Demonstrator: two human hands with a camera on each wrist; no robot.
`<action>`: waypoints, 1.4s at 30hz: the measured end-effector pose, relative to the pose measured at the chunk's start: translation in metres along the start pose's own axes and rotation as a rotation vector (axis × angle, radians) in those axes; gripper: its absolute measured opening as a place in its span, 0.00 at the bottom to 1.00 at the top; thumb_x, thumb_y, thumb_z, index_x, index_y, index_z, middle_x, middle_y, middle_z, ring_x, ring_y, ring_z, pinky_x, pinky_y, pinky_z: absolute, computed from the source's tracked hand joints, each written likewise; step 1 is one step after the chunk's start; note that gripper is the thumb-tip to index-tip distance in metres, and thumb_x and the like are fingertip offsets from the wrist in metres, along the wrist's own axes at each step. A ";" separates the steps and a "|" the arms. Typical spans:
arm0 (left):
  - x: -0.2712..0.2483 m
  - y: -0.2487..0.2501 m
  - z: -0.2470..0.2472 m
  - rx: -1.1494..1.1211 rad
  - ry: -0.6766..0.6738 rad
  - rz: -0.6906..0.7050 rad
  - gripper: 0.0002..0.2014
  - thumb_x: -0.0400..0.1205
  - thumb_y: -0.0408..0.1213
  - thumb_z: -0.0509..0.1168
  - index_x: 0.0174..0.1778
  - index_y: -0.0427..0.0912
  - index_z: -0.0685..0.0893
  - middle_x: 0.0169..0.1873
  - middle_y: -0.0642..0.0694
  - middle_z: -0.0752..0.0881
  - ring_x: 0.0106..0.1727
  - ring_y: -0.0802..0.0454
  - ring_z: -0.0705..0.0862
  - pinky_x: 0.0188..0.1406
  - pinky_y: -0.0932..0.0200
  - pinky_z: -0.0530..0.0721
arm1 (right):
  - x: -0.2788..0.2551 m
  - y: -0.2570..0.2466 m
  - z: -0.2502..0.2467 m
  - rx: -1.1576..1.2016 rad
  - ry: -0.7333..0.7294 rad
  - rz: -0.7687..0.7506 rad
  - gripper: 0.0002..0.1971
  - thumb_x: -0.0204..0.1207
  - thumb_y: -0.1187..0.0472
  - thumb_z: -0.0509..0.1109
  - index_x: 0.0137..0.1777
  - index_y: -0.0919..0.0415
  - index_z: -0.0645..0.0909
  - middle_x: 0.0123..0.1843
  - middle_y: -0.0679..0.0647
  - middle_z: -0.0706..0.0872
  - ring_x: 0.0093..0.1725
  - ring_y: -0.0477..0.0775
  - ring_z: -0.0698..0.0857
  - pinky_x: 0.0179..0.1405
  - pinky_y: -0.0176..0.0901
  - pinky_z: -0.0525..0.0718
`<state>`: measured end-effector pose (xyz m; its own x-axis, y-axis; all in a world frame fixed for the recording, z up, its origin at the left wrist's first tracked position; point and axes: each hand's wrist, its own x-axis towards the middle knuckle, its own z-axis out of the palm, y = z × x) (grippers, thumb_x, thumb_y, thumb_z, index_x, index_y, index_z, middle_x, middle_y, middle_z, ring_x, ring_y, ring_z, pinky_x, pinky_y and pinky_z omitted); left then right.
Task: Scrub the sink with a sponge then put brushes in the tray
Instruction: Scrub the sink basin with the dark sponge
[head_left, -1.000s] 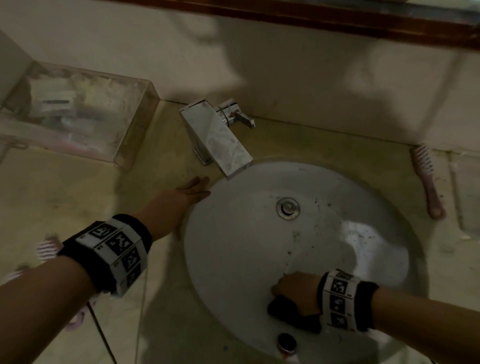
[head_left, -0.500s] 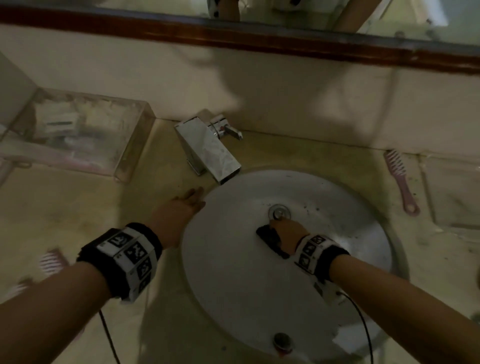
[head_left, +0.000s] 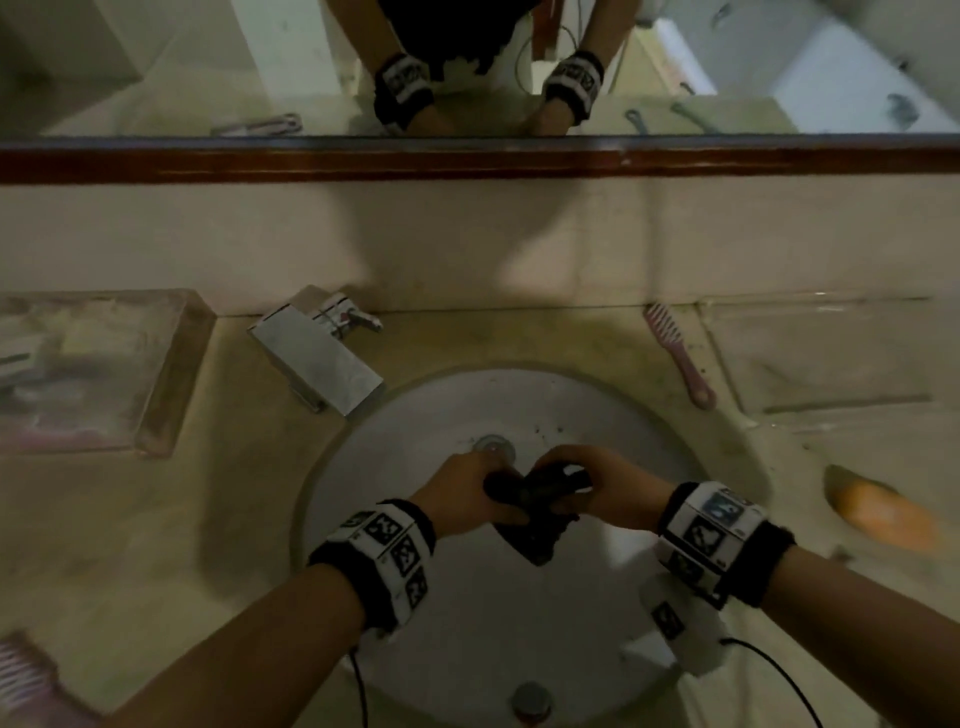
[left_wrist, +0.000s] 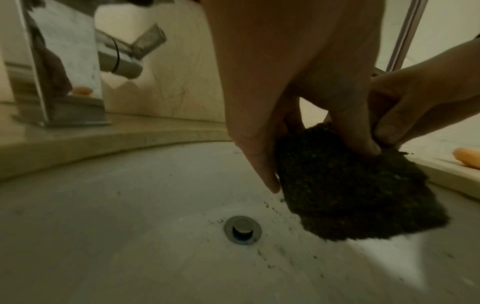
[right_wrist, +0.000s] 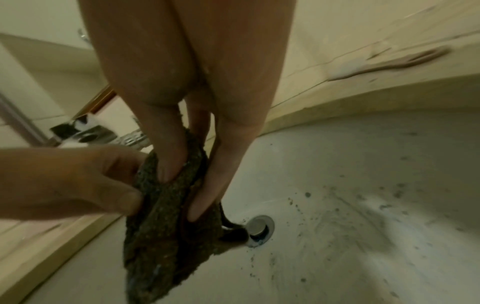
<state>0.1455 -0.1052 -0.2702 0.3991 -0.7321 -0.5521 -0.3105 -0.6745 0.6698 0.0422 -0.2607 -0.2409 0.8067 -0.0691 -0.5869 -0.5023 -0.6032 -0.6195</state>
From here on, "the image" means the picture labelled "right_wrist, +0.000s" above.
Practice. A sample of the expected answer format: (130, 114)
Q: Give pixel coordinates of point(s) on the white ceramic sink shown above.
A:
(356, 178)

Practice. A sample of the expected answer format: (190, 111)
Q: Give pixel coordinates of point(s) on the wood-framed mirror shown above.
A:
(98, 99)

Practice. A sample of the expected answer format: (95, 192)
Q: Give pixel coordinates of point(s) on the person's right hand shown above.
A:
(187, 44)

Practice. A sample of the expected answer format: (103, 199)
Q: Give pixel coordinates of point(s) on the chrome square faucet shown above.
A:
(90, 135)

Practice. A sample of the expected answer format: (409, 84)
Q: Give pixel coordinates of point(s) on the chrome sink drain plug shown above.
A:
(260, 228)

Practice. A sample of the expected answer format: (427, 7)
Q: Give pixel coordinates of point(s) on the person's left hand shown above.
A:
(56, 181)

